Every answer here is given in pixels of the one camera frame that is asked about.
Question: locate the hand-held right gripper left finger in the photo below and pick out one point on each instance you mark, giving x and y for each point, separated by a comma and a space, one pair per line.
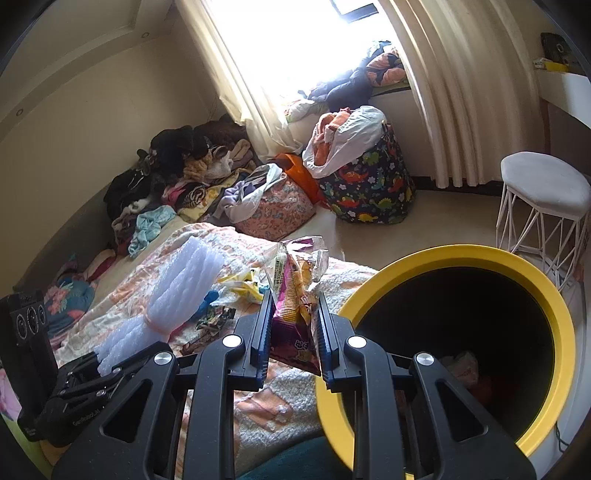
263, 344

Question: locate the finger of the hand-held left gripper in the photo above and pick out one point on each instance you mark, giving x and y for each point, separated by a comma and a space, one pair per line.
69, 420
83, 381

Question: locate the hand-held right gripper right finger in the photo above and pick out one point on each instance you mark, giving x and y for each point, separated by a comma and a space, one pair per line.
325, 348

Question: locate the purple snack packet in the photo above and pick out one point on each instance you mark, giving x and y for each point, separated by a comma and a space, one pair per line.
291, 323

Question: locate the yellow white wrapper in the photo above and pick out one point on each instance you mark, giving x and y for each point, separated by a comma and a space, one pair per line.
244, 286

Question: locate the blue rubber glove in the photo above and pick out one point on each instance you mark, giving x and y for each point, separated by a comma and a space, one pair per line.
208, 302

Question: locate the white foam net bundle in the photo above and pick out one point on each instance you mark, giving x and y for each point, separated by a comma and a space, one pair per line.
180, 286

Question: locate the white printed plastic bag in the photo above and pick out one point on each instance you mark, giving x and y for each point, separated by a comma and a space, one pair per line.
459, 369

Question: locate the yellow rimmed black bin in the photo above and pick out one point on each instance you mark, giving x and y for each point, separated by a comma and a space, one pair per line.
461, 256

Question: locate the red plastic wrapper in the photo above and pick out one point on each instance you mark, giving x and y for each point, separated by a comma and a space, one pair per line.
485, 390

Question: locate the dark snack packet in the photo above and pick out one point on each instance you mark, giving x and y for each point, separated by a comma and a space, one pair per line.
217, 319

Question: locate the blue floral pillow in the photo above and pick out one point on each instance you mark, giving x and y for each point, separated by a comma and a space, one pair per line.
69, 304

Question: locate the brown snack wrapper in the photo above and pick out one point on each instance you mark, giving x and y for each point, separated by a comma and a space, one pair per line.
198, 344

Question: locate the orange white printed blanket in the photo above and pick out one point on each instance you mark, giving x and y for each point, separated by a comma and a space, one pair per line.
286, 415

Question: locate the teal cloth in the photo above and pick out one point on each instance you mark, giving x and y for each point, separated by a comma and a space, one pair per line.
286, 461

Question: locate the grey bed headboard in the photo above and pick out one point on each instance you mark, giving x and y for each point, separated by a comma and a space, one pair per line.
60, 230

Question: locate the pink floral bag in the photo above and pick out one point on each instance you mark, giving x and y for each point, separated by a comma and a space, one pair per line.
277, 212

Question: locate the beige bed sheet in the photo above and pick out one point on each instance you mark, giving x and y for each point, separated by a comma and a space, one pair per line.
173, 230

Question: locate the white grey garment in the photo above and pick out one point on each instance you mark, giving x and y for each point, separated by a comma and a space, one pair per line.
251, 194

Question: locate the light blue cloth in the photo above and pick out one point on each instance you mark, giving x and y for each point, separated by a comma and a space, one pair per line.
150, 228

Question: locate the dinosaur print laundry bag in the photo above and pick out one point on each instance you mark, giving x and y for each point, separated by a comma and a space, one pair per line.
369, 189

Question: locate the orange bag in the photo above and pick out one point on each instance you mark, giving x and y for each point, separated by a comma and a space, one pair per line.
298, 173

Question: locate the pile of clothes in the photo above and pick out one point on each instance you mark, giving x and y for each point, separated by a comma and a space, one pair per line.
184, 170

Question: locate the orange towel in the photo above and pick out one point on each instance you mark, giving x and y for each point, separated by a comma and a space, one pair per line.
330, 127

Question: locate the dark jacket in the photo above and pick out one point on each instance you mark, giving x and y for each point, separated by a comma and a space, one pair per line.
341, 90

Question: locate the cream curtain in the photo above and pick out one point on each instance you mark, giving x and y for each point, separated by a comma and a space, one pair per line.
438, 92
240, 69

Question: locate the orange black patterned blanket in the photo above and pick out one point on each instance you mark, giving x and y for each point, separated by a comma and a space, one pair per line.
388, 67

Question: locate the dark framed window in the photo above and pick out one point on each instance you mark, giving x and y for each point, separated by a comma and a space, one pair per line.
355, 14

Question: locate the white desk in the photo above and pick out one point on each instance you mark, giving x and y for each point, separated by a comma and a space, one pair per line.
568, 92

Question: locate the yellow box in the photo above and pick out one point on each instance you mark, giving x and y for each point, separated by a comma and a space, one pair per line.
551, 65

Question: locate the dark bag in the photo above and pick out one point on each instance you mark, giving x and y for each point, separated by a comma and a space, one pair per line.
556, 46

